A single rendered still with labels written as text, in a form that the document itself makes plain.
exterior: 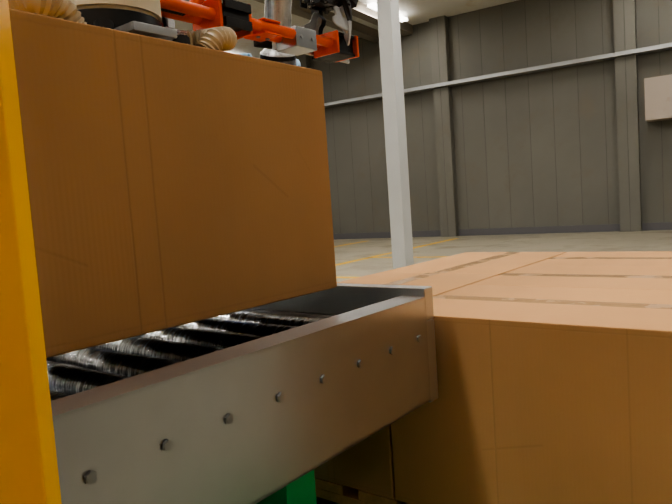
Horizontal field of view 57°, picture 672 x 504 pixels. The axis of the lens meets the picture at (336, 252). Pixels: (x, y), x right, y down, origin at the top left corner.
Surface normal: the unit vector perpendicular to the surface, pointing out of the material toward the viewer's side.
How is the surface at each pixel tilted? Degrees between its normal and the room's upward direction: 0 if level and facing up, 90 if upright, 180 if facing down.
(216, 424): 90
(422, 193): 90
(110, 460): 90
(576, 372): 90
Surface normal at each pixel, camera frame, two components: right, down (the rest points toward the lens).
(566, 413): -0.61, 0.11
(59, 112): 0.79, 0.00
